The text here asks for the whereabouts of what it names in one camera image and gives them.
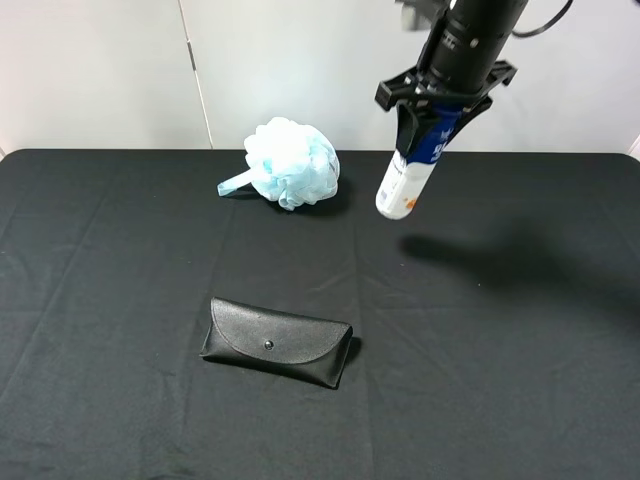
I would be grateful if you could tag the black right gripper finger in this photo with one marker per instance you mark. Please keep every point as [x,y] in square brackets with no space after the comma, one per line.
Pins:
[458,112]
[413,124]

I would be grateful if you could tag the black tablecloth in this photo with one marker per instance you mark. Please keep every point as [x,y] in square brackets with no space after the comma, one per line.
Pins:
[153,329]

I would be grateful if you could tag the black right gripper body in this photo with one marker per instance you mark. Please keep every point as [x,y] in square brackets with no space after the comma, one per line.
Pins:
[413,87]

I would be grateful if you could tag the light blue bath loofah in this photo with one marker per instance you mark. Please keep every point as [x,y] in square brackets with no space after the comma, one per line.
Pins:
[289,163]

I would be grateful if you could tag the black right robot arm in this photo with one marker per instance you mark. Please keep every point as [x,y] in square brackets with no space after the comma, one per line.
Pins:
[456,69]

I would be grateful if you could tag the blue and white bottle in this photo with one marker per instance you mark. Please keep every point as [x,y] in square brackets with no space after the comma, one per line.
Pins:
[407,175]

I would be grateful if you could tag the black leather glasses case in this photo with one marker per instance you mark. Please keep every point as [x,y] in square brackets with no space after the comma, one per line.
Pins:
[305,348]

